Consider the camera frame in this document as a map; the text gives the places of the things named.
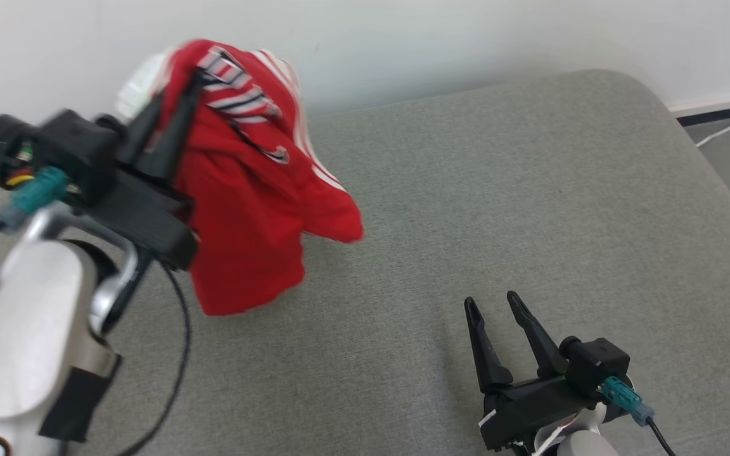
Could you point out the red Bulls basketball jersey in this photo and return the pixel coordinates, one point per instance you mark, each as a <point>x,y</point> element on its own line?
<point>244,215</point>

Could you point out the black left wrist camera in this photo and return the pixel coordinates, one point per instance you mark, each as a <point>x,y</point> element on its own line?
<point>73,145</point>

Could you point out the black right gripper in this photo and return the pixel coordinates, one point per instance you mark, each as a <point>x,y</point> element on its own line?
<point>530,408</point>

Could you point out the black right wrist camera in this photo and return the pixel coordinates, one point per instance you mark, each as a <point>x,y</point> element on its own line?
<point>596,364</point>

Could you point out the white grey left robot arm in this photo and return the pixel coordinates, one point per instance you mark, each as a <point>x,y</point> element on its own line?
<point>29,329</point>

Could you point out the teal right camera connector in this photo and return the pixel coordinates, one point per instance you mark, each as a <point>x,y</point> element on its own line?
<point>621,396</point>

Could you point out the teal camera connector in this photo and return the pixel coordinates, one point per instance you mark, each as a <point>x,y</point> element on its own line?
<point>38,190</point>
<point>621,396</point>

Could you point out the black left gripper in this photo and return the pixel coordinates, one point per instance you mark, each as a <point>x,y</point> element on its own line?
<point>143,221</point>

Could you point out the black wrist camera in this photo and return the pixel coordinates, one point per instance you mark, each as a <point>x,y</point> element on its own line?
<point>596,364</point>
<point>73,145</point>

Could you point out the black baseboard strip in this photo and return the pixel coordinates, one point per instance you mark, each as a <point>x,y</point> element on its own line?
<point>720,114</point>

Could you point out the teal left camera connector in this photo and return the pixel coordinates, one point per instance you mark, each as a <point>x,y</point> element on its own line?
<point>38,190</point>

